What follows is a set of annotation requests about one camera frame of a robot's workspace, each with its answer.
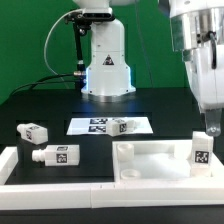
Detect grey cable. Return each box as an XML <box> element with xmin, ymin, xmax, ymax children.
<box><xmin>43</xmin><ymin>9</ymin><xmax>78</xmax><ymax>89</ymax></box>

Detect black cables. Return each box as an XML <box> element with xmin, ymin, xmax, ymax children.
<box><xmin>9</xmin><ymin>73</ymin><xmax>77</xmax><ymax>98</ymax></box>

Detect white square tabletop part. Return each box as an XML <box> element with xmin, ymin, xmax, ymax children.
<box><xmin>112</xmin><ymin>140</ymin><xmax>224</xmax><ymax>189</ymax></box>

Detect white U-shaped fence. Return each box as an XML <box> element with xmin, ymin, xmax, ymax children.
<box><xmin>0</xmin><ymin>147</ymin><xmax>224</xmax><ymax>210</ymax></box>

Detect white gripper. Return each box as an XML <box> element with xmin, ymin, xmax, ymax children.
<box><xmin>182</xmin><ymin>43</ymin><xmax>224</xmax><ymax>136</ymax></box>

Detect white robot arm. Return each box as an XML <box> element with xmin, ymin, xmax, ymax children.
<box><xmin>73</xmin><ymin>0</ymin><xmax>224</xmax><ymax>137</ymax></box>

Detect white sheet with tags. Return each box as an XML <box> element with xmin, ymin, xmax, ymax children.
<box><xmin>67</xmin><ymin>117</ymin><xmax>153</xmax><ymax>135</ymax></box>

